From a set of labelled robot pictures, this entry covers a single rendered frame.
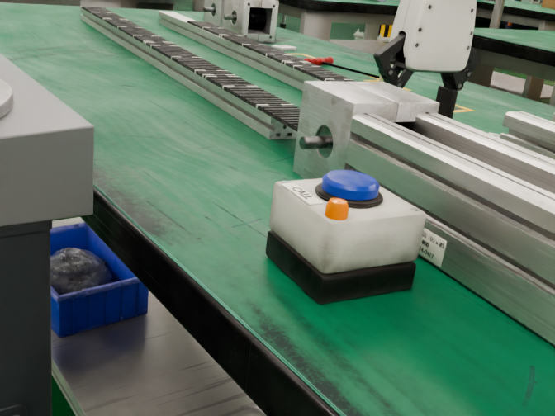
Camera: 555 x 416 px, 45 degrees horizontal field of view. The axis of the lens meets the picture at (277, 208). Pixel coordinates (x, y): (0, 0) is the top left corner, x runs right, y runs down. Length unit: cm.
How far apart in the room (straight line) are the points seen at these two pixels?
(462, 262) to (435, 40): 41
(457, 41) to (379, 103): 28
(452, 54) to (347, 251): 49
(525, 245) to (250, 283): 18
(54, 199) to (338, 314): 24
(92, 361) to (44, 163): 87
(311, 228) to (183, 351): 97
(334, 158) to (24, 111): 27
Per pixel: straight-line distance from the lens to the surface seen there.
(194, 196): 61
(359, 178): 47
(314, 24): 325
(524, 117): 72
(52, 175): 54
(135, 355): 138
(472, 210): 50
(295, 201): 46
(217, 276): 47
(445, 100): 92
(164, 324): 147
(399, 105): 64
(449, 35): 87
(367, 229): 44
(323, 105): 65
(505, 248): 48
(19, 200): 54
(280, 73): 117
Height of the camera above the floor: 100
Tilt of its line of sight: 21 degrees down
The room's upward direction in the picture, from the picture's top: 7 degrees clockwise
